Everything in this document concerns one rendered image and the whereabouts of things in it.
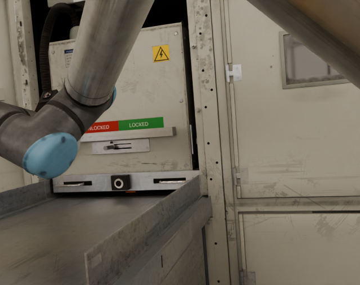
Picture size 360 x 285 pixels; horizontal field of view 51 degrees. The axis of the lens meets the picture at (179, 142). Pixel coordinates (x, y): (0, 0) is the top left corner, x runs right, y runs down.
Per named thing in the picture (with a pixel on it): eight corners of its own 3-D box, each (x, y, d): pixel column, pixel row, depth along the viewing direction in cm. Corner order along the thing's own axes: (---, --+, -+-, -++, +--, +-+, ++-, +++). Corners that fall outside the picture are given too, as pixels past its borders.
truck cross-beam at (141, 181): (200, 189, 119) (199, 169, 119) (53, 193, 134) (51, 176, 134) (204, 186, 124) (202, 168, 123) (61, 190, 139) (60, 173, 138)
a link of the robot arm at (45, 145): (81, 116, 66) (27, 93, 70) (35, 163, 60) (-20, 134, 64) (90, 149, 74) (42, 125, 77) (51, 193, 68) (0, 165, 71)
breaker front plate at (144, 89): (191, 175, 120) (180, 23, 117) (59, 180, 133) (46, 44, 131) (192, 174, 121) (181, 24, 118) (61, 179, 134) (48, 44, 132)
